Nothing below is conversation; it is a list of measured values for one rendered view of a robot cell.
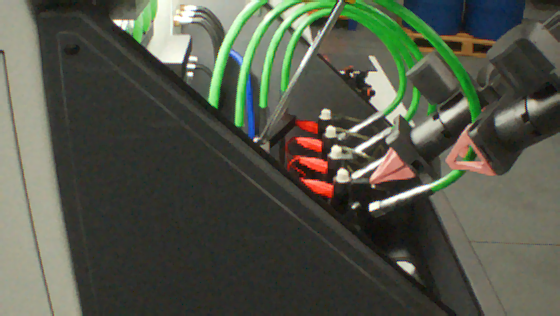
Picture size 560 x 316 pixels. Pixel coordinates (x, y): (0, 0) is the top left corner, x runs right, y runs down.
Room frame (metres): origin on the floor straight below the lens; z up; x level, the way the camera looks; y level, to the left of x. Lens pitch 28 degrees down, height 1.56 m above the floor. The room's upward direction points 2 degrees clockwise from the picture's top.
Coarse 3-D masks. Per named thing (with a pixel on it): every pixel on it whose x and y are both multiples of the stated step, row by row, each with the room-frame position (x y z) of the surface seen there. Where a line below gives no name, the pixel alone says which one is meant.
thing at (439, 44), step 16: (256, 0) 0.78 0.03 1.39; (384, 0) 0.72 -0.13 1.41; (240, 16) 0.79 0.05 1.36; (400, 16) 0.72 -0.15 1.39; (416, 16) 0.71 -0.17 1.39; (432, 32) 0.70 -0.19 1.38; (224, 48) 0.79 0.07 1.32; (448, 48) 0.70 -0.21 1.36; (224, 64) 0.80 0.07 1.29; (448, 64) 0.69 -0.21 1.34; (464, 80) 0.68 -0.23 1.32; (480, 112) 0.68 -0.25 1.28; (464, 160) 0.68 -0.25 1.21; (448, 176) 0.69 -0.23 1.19
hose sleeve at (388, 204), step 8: (424, 184) 0.70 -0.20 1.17; (408, 192) 0.70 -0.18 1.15; (416, 192) 0.70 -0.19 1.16; (424, 192) 0.69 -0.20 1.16; (432, 192) 0.69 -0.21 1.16; (384, 200) 0.72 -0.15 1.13; (392, 200) 0.71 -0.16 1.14; (400, 200) 0.70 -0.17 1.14; (408, 200) 0.70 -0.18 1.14; (416, 200) 0.70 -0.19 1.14; (384, 208) 0.71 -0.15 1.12; (392, 208) 0.71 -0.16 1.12
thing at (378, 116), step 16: (320, 16) 1.05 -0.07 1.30; (352, 16) 1.05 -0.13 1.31; (288, 48) 1.05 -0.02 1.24; (288, 64) 1.05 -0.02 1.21; (400, 64) 1.06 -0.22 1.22; (288, 80) 1.05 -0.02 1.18; (400, 80) 1.06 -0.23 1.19; (400, 96) 1.06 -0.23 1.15; (288, 112) 1.05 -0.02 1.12; (384, 112) 1.06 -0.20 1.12; (352, 128) 1.06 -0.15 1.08
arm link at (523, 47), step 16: (512, 32) 0.63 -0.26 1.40; (528, 32) 0.59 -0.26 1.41; (544, 32) 0.60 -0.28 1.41; (496, 48) 0.62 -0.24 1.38; (512, 48) 0.59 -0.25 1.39; (528, 48) 0.58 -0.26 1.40; (544, 48) 0.58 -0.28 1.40; (496, 64) 0.60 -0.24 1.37; (512, 64) 0.59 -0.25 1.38; (528, 64) 0.59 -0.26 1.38; (544, 64) 0.58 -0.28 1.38; (512, 80) 0.60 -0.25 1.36; (528, 80) 0.58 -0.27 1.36; (544, 80) 0.58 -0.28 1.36
